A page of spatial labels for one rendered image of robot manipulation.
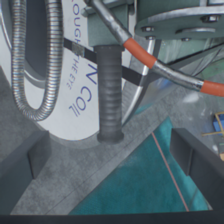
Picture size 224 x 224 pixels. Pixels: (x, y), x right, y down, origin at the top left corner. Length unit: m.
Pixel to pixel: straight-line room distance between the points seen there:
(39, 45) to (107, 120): 0.93
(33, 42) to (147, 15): 0.96
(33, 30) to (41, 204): 1.22
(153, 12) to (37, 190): 1.41
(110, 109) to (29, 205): 1.32
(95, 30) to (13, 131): 1.27
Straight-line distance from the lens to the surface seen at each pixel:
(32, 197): 1.47
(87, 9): 0.21
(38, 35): 1.13
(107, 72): 0.21
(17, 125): 1.44
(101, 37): 0.22
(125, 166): 1.95
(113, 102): 0.21
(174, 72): 0.17
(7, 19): 1.08
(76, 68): 0.57
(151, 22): 0.18
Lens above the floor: 1.40
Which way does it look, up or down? 47 degrees down
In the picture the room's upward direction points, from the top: 70 degrees clockwise
